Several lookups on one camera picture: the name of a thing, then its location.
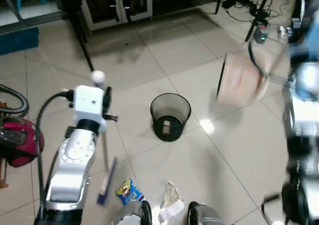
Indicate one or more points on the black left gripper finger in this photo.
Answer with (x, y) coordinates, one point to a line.
(112, 117)

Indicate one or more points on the blue broom with white knob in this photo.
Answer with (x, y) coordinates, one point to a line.
(106, 185)

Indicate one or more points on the beige dustpan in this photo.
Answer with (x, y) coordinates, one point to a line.
(241, 80)

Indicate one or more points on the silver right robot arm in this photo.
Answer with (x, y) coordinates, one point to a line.
(301, 115)

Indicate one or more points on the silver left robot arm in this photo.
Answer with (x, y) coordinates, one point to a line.
(70, 160)

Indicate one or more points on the blue floor mat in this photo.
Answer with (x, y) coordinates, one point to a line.
(17, 41)

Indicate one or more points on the black mesh waste bin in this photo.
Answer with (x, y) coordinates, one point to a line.
(170, 108)

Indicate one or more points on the blue snack packet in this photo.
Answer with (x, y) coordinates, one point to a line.
(130, 191)

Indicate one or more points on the black table leg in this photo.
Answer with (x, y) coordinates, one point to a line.
(79, 33)

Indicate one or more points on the red vacuum cleaner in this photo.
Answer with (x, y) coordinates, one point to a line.
(20, 140)

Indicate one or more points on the silver left robot leg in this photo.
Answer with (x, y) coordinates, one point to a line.
(132, 215)

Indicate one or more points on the silver robot leg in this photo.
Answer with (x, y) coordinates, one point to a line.
(204, 215)
(132, 215)

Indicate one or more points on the crumpled white paper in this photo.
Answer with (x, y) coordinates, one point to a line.
(172, 200)

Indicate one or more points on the white glass door cabinet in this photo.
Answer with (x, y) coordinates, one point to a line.
(117, 6)

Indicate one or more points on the silver right robot leg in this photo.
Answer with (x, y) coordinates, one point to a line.
(204, 215)

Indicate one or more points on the black device with green light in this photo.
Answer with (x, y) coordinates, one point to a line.
(260, 35)

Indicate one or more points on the black stand leg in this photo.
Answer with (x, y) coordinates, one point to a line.
(259, 13)

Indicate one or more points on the black power strip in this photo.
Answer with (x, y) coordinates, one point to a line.
(239, 2)

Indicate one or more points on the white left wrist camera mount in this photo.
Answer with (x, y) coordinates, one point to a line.
(88, 103)

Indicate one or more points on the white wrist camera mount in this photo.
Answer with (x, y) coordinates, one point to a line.
(88, 103)
(308, 38)

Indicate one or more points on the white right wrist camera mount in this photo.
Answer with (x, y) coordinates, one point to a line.
(308, 38)

